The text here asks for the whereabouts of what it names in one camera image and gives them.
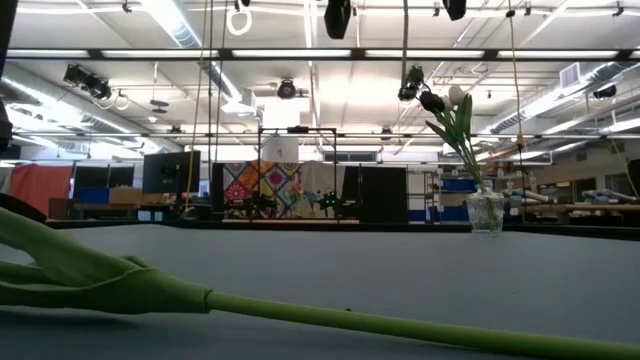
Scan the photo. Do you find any clear glass vase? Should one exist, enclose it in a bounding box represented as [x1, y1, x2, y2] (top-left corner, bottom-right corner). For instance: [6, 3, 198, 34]
[465, 185, 506, 235]

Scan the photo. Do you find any black artificial tulip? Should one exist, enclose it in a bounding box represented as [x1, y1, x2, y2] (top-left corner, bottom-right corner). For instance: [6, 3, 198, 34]
[418, 90, 486, 196]

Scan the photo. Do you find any white air vent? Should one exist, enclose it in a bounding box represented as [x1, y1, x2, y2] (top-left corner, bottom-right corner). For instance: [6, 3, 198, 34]
[558, 62, 582, 90]

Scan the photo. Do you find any blue bin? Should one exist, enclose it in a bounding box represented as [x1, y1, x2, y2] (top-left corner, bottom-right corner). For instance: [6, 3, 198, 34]
[79, 187, 111, 205]
[442, 178, 479, 193]

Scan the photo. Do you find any black panel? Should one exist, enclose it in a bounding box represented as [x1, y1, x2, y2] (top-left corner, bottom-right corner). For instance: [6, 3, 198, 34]
[341, 165, 409, 224]

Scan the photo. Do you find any colourful patterned quilt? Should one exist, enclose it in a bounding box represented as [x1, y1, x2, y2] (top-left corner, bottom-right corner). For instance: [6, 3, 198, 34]
[222, 160, 304, 220]

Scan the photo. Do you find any black monitor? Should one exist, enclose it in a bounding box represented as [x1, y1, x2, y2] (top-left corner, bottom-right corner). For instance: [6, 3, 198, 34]
[142, 150, 202, 195]

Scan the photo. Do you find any wooden background table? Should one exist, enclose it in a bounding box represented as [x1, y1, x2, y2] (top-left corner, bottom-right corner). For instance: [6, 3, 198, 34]
[519, 202, 640, 214]

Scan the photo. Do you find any blue table mat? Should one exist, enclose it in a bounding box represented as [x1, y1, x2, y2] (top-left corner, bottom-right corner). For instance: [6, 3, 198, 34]
[0, 223, 640, 360]

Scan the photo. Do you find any cardboard box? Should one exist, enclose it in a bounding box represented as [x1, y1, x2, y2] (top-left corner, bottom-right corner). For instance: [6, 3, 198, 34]
[108, 186, 144, 205]

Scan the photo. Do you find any orange cloth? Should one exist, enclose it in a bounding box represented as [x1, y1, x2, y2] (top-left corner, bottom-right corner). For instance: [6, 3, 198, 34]
[8, 163, 75, 220]

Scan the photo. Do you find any large foreground green stem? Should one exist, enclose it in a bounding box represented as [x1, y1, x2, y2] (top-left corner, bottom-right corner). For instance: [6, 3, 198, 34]
[0, 205, 640, 360]

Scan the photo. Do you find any black ceiling camera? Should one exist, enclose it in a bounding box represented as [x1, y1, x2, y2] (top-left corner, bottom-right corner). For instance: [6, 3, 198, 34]
[62, 63, 114, 101]
[276, 78, 298, 101]
[397, 64, 426, 103]

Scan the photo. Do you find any white cable ring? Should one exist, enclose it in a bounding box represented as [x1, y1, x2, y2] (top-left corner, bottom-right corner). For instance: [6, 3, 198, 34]
[225, 3, 254, 37]

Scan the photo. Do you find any black metal frame stand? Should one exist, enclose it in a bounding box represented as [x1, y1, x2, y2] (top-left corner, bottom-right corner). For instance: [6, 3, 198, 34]
[256, 125, 339, 221]

